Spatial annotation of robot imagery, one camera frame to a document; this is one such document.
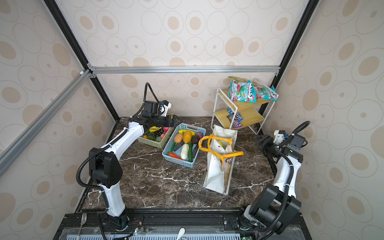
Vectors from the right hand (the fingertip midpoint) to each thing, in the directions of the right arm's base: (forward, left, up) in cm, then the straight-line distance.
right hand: (257, 140), depth 79 cm
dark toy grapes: (+20, +61, -18) cm, 66 cm away
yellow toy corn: (+22, +43, -17) cm, 51 cm away
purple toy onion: (+14, +33, -16) cm, 39 cm away
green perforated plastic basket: (+10, +56, -15) cm, 59 cm away
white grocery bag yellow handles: (+1, +19, -6) cm, 20 cm away
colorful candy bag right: (+23, -8, +13) cm, 27 cm away
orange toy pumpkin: (+14, +39, -14) cm, 44 cm away
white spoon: (-39, +40, -21) cm, 60 cm away
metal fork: (-32, +90, -20) cm, 97 cm away
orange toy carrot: (+3, +49, -18) cm, 52 cm away
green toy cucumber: (+6, +36, -19) cm, 42 cm away
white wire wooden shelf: (+31, -5, -8) cm, 33 cm away
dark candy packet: (+22, +5, -6) cm, 23 cm away
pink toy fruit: (+23, +54, -16) cm, 61 cm away
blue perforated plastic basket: (+9, +50, -15) cm, 53 cm away
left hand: (+13, +42, +5) cm, 44 cm away
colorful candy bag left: (+22, +7, +15) cm, 27 cm away
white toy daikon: (+5, +40, -18) cm, 44 cm away
